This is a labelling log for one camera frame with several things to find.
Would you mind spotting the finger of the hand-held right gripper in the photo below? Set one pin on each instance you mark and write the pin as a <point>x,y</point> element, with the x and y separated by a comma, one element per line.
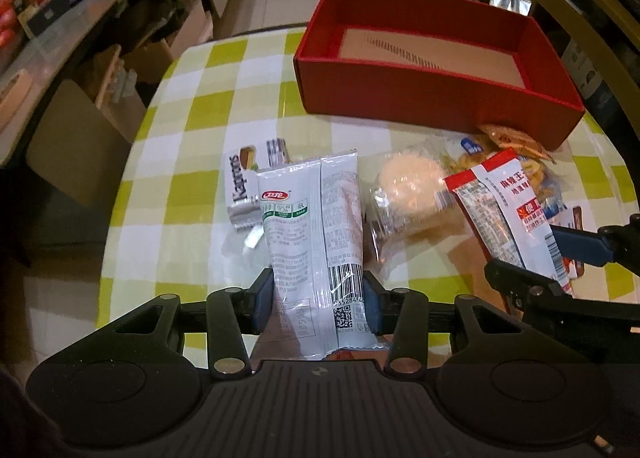
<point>520,283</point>
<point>582,244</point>

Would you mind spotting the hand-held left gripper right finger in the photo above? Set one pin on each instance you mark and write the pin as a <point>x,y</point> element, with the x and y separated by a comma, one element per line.
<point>372,303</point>

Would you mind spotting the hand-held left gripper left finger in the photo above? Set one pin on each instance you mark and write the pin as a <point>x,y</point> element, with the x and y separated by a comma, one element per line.
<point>262,303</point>

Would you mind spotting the red and white snack packet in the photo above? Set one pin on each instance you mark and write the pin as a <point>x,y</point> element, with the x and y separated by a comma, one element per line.
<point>505,208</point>

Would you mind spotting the clear yellow chips packet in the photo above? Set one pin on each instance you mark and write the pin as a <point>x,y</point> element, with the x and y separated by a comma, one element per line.
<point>542,178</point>

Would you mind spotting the white green-label snack packet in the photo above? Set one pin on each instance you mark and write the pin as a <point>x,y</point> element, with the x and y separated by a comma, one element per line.
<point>300,218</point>

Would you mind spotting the white wafer packet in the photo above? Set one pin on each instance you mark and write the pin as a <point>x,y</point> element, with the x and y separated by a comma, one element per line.
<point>240,188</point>

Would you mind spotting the clear round cake packet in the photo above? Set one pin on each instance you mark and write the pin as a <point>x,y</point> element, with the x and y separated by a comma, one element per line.
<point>410,183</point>

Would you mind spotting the red cardboard box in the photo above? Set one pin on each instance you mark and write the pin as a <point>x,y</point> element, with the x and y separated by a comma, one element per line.
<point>400,93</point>

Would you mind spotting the gold foil snack packet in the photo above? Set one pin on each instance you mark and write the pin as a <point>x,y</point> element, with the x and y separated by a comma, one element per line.
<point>510,138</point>

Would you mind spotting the white box with dark print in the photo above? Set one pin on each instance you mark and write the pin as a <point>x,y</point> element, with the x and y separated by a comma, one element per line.
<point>582,68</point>

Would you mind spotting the green checked tablecloth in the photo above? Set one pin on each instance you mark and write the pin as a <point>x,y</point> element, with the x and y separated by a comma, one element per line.
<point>200,113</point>

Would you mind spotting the beige board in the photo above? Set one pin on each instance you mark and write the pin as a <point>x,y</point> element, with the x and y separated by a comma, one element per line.
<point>75,153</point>

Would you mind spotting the wooden shelf unit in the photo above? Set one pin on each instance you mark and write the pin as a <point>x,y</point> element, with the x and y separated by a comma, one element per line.
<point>575,3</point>

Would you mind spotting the large cardboard box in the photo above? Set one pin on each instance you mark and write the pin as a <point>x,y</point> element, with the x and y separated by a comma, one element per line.
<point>115,93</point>

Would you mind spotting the open cardboard box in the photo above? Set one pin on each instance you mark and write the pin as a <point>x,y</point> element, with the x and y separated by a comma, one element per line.
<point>185,28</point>

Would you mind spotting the dark flat box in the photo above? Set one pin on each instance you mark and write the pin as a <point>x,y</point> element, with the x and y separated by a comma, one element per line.
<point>47,10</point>

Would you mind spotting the red packets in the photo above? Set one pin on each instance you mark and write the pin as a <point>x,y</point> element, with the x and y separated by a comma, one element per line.
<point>20,13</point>

